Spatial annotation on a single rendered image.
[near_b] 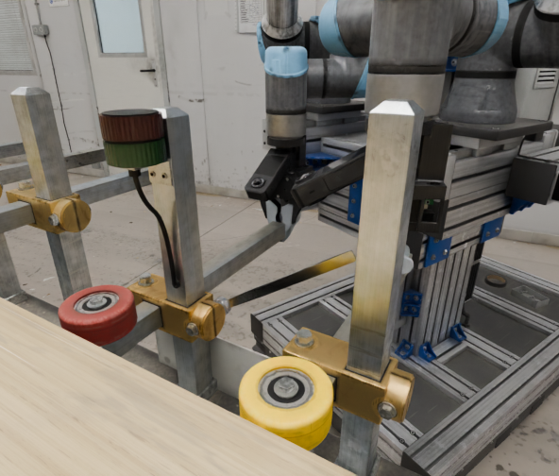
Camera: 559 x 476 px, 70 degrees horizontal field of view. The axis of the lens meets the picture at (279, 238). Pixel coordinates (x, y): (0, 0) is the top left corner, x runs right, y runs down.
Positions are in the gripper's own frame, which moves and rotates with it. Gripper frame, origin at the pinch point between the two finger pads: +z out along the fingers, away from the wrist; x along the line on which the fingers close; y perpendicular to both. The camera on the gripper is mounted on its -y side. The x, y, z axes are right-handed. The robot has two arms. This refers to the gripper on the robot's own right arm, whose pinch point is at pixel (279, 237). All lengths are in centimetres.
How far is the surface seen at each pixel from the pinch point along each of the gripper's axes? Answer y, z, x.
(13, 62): 198, -29, 443
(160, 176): -34.0, -21.6, -4.2
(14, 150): -10, -12, 73
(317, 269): -24.8, -9.6, -19.6
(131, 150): -38.9, -25.5, -6.0
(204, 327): -34.0, -2.7, -8.5
